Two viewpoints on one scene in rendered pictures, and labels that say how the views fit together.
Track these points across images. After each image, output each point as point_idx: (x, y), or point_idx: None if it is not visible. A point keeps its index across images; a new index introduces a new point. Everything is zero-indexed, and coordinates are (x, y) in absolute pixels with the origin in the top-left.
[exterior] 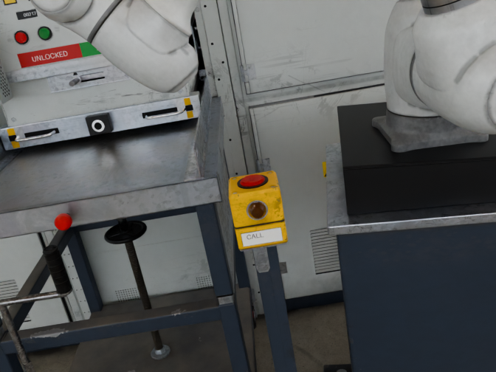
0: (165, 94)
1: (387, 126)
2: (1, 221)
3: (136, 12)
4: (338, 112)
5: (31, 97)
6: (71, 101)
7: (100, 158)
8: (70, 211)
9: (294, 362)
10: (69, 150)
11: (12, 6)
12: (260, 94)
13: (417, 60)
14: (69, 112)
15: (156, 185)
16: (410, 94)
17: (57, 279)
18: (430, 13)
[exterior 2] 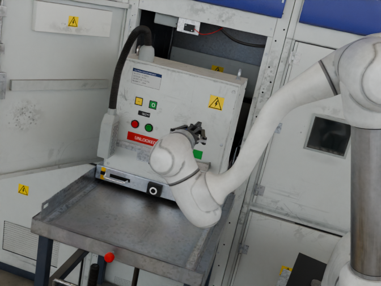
0: None
1: None
2: (77, 238)
3: (198, 185)
4: (296, 259)
5: (123, 156)
6: (145, 169)
7: (145, 215)
8: (115, 251)
9: None
10: (130, 196)
11: (138, 106)
12: (261, 205)
13: (338, 284)
14: (140, 173)
15: (168, 261)
16: None
17: (90, 284)
18: (351, 269)
